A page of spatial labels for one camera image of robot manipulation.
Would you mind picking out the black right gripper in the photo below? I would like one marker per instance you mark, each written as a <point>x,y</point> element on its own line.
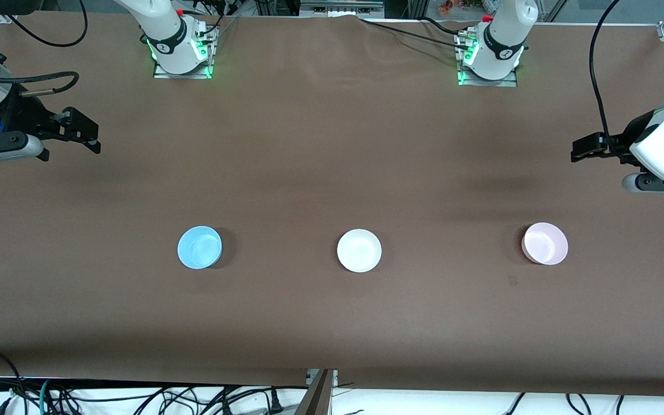
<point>21,112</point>

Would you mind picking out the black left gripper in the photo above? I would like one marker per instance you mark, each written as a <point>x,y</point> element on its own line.
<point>622,142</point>

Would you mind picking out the pink bowl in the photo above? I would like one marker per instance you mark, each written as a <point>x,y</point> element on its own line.
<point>545,243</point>

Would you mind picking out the blue bowl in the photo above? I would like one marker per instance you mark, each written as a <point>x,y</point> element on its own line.
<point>199,248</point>

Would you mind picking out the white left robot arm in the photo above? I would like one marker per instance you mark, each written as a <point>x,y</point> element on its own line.
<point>505,29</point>

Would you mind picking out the white bowl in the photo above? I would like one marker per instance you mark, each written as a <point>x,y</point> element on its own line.
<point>359,251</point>

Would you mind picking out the brown table cover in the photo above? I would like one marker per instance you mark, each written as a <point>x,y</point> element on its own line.
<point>332,144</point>

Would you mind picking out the white power strip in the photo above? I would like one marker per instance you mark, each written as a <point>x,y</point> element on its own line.
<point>340,7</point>

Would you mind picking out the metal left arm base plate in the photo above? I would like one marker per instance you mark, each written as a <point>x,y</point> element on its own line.
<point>499,83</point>

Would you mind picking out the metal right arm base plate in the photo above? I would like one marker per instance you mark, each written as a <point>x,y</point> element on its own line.
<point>193,74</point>

